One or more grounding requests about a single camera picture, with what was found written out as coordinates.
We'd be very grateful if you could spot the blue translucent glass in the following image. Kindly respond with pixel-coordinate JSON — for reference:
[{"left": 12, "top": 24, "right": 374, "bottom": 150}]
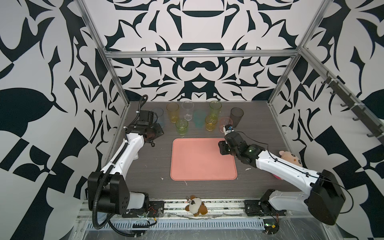
[{"left": 151, "top": 108, "right": 165, "bottom": 128}]

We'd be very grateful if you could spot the orange translucent glass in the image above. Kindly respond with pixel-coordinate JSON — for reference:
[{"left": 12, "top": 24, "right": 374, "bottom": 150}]
[{"left": 167, "top": 102, "right": 180, "bottom": 124}]

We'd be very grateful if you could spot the clear glass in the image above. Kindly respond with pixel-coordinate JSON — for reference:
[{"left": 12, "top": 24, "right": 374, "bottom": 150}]
[{"left": 182, "top": 101, "right": 194, "bottom": 121}]

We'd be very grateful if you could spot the pink rectangular tray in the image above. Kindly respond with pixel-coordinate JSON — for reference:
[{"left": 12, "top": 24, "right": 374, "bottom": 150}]
[{"left": 170, "top": 138, "right": 238, "bottom": 181}]

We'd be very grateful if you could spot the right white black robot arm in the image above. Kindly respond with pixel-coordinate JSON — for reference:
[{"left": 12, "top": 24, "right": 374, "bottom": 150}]
[{"left": 218, "top": 130, "right": 346, "bottom": 226}]

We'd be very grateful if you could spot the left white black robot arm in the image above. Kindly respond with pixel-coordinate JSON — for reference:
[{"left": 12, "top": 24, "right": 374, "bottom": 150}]
[{"left": 88, "top": 111, "right": 164, "bottom": 215}]

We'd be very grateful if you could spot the pink glass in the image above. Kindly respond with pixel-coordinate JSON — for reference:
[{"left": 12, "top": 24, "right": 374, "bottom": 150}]
[{"left": 219, "top": 117, "right": 233, "bottom": 133}]

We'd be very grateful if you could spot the short green glass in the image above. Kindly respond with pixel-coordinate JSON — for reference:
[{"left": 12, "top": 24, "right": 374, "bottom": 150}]
[{"left": 176, "top": 119, "right": 189, "bottom": 136}]

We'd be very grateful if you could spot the dark grey glass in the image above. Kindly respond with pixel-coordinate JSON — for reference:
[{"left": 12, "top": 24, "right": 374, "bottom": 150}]
[{"left": 230, "top": 107, "right": 244, "bottom": 128}]

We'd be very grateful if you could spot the yellow glass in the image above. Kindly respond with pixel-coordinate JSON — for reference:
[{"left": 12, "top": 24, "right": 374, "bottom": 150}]
[{"left": 205, "top": 115, "right": 218, "bottom": 132}]

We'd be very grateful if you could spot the tall green glass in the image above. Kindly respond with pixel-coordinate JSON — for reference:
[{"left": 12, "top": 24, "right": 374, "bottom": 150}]
[{"left": 209, "top": 101, "right": 222, "bottom": 118}]

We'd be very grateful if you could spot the teal translucent glass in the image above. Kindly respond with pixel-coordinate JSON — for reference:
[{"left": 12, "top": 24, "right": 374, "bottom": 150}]
[{"left": 193, "top": 110, "right": 206, "bottom": 128}]

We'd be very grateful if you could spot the pink pig plush toy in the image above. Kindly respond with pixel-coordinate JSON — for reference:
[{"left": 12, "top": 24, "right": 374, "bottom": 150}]
[{"left": 279, "top": 151, "right": 303, "bottom": 167}]

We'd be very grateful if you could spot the brown white plush toy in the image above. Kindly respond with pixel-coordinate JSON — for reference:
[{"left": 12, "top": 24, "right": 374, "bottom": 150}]
[{"left": 185, "top": 195, "right": 208, "bottom": 217}]

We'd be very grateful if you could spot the green lit circuit board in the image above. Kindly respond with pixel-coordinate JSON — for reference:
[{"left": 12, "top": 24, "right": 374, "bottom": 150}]
[{"left": 263, "top": 219, "right": 280, "bottom": 236}]

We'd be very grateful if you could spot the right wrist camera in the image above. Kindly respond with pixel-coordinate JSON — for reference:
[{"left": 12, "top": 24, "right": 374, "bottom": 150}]
[{"left": 223, "top": 125, "right": 235, "bottom": 135}]

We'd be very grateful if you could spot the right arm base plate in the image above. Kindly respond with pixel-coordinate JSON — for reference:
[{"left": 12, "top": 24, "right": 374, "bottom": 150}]
[{"left": 244, "top": 200, "right": 286, "bottom": 217}]

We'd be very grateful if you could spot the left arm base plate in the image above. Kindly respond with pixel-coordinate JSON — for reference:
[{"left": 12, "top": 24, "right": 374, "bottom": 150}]
[{"left": 122, "top": 201, "right": 165, "bottom": 218}]

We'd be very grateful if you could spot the white cable duct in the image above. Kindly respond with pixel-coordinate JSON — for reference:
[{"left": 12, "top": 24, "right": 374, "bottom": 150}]
[{"left": 86, "top": 218, "right": 266, "bottom": 231}]

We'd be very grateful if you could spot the black hook rail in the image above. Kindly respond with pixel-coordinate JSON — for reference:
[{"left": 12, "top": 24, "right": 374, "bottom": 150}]
[{"left": 322, "top": 72, "right": 384, "bottom": 145}]

